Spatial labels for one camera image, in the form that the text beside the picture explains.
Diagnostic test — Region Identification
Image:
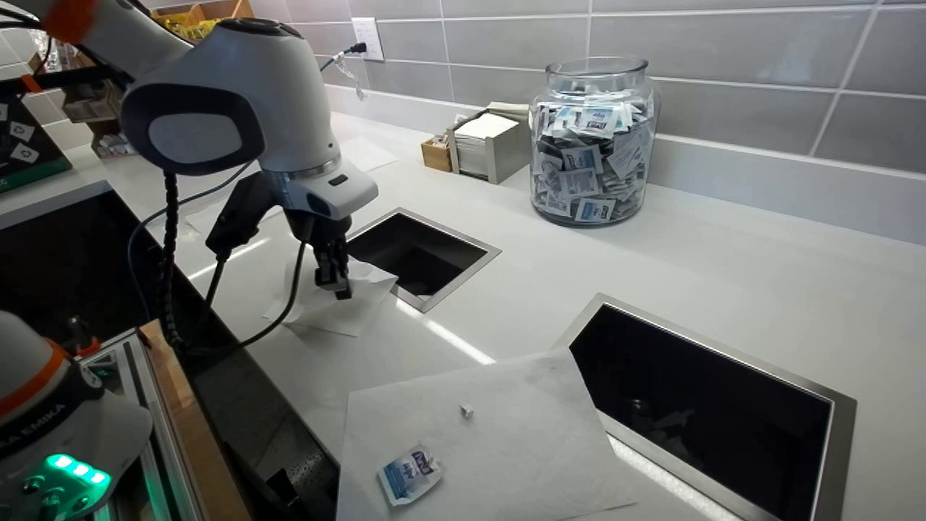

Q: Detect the white napkin dispenser box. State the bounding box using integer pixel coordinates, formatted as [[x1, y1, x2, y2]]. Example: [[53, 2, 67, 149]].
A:
[[451, 109, 529, 182]]

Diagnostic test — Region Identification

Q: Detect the white orange robot base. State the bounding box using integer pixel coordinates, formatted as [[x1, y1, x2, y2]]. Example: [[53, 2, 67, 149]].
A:
[[0, 308, 154, 521]]

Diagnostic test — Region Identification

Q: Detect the blue white sugar packet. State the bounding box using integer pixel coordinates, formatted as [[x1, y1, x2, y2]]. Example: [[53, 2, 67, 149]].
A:
[[377, 446, 442, 508]]

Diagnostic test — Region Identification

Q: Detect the white wall outlet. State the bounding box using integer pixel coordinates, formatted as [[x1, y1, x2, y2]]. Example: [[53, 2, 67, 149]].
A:
[[349, 16, 384, 61]]

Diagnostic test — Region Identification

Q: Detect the black power cable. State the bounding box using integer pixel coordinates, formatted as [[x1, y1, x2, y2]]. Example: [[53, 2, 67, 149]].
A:
[[125, 41, 371, 311]]

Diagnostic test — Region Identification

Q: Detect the large square counter opening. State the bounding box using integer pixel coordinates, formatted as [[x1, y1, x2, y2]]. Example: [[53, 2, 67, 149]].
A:
[[559, 294, 856, 521]]

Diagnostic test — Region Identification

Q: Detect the small square counter opening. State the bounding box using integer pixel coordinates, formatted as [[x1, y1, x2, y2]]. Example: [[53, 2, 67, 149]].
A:
[[346, 208, 500, 311]]

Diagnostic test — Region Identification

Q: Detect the small brown box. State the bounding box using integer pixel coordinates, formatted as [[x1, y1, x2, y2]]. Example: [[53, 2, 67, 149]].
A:
[[420, 138, 451, 171]]

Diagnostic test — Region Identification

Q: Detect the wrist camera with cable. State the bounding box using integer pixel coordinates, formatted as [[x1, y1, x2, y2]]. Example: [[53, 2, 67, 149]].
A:
[[161, 174, 277, 347]]

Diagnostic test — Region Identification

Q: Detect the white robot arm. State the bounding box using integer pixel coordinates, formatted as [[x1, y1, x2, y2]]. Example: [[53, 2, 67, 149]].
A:
[[9, 0, 380, 297]]

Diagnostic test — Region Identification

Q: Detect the wooden condiment shelf rack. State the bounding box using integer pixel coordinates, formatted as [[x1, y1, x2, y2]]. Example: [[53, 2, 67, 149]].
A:
[[154, 0, 251, 41]]

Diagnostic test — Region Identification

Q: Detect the glass jar of packets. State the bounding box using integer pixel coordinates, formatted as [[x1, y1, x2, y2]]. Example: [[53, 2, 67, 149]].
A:
[[529, 55, 656, 229]]

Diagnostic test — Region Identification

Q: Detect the white tissue front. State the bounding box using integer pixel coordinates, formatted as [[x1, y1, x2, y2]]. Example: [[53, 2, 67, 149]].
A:
[[335, 352, 636, 521]]

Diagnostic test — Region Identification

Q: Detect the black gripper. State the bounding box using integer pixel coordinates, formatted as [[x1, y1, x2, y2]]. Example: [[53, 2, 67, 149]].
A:
[[287, 211, 352, 300]]

